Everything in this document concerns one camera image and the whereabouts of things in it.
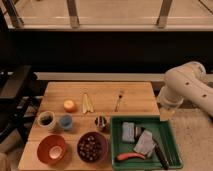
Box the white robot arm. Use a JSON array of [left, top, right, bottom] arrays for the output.
[[157, 61, 213, 121]]

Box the small striped cup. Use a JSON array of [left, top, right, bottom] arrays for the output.
[[95, 116, 107, 131]]

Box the blue plastic cup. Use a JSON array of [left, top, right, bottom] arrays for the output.
[[59, 114, 73, 131]]

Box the white ceramic cup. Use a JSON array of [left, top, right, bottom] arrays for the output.
[[37, 111, 56, 132]]

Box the grey cloth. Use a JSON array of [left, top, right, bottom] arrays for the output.
[[134, 130, 155, 157]]

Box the green plastic tray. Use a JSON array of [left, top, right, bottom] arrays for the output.
[[110, 116, 183, 171]]

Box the blue sponge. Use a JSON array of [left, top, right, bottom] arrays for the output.
[[122, 122, 135, 143]]

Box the black fork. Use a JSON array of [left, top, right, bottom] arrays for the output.
[[114, 93, 123, 112]]

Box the orange carrot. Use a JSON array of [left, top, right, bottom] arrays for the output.
[[116, 152, 146, 161]]

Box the dark purple bowl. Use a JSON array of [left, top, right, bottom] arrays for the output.
[[77, 132, 109, 163]]

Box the orange fruit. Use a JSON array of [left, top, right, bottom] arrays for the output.
[[63, 100, 77, 112]]

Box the orange bowl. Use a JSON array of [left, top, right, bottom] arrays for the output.
[[37, 135, 67, 165]]

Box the black chair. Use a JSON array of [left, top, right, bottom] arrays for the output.
[[0, 65, 42, 143]]

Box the black handled knife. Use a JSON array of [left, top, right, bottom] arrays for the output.
[[153, 139, 169, 170]]

